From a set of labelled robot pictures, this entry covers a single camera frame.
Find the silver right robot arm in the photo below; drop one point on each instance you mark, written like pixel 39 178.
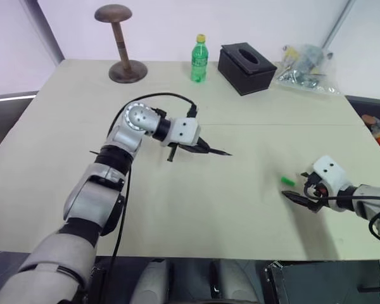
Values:
pixel 373 194

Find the colourful objects at right edge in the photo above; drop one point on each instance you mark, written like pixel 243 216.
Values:
pixel 367 106

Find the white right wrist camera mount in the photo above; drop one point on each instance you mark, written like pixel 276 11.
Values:
pixel 329 172

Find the green plastic soda bottle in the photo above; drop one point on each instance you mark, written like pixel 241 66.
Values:
pixel 199 60

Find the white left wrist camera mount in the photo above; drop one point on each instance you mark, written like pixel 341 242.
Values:
pixel 185 130

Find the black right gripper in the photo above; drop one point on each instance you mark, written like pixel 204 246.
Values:
pixel 318 190

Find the black tissue box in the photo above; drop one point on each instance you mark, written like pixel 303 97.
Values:
pixel 247 69

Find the green marker cap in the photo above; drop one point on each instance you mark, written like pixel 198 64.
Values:
pixel 287 181

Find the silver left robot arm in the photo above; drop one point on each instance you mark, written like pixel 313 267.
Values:
pixel 82 202

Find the black case with metal edge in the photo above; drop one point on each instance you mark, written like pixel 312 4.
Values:
pixel 323 285

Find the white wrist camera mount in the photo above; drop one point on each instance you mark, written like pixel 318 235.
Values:
pixel 329 172
pixel 185 130

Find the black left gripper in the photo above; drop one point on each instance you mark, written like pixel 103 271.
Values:
pixel 196 148

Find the clear plastic bag of parts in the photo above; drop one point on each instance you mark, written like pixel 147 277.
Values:
pixel 304 66

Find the brown wooden hat stand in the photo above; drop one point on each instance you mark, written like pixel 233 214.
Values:
pixel 122 47

